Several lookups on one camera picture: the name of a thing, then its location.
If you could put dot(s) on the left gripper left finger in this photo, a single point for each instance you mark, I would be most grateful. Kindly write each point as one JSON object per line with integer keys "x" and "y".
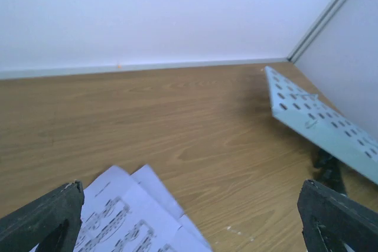
{"x": 50, "y": 223}

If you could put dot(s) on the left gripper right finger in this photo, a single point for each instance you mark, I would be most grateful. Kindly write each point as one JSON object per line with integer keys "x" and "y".
{"x": 332, "y": 221}

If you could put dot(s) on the sheet music page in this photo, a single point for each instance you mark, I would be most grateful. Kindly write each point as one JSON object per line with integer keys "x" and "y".
{"x": 119, "y": 215}
{"x": 149, "y": 181}

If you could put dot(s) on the light blue music stand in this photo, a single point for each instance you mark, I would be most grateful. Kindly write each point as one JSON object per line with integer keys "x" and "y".
{"x": 340, "y": 141}

